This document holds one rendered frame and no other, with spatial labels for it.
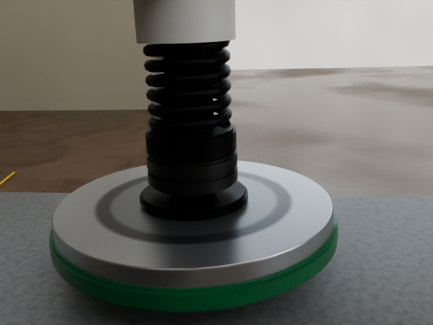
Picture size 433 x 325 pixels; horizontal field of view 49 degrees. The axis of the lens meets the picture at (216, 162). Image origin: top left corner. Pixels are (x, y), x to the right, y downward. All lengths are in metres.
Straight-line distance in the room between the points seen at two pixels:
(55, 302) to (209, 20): 0.23
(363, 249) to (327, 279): 0.06
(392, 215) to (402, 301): 0.15
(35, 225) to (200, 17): 0.29
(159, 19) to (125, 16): 4.99
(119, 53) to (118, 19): 0.34
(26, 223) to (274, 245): 0.29
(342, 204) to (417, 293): 0.17
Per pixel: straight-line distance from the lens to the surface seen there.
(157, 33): 0.32
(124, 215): 0.36
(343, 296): 0.37
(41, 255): 0.45
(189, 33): 0.31
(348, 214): 0.50
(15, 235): 0.50
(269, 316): 0.34
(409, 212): 0.52
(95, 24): 5.41
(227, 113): 0.34
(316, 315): 0.34
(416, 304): 0.37
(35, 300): 0.39
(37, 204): 0.56
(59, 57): 5.58
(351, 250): 0.43
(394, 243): 0.45
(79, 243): 0.32
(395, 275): 0.40
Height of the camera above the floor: 1.00
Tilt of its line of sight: 17 degrees down
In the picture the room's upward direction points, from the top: 2 degrees counter-clockwise
